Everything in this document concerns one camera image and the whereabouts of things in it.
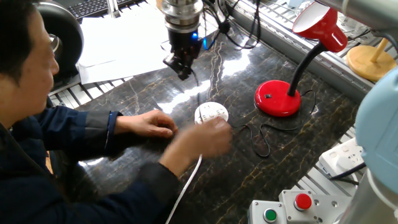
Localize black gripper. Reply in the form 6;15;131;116
162;28;204;81

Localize round white power socket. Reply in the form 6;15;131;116
194;101;229;125

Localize white socket cable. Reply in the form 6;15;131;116
164;154;361;224

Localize black lamp power cord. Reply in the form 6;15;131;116
189;70;317;159

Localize person's left forearm navy sleeve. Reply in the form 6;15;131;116
37;107;123;158

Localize person's right forearm navy sleeve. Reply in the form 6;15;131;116
93;161;184;224

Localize red gooseneck desk lamp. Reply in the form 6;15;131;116
254;0;348;118

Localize white power strip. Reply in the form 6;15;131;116
318;137;366;178

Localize person's left hand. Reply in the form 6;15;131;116
114;109;178;139

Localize person's right hand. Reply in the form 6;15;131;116
159;116;233;178

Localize white paper sheet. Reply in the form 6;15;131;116
76;46;170;85
77;9;175;68

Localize black keyboard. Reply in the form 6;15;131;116
67;0;141;19

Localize black rounded chair back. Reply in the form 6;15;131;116
37;0;85;88

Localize eyeglasses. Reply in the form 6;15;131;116
48;32;62;54

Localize person's head black hair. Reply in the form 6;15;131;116
0;0;60;128

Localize grey box green button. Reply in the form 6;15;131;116
248;200;289;224

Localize grey box red button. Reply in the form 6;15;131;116
278;189;321;224

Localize wooden round base stand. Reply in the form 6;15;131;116
345;37;398;83

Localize person's torso navy jacket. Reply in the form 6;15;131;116
0;99;175;224

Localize black gripper cable bundle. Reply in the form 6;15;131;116
201;0;262;50

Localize silver stand post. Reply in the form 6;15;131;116
106;0;121;19

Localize black power cable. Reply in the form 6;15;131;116
329;161;367;187

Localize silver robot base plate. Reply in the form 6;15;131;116
310;194;354;224

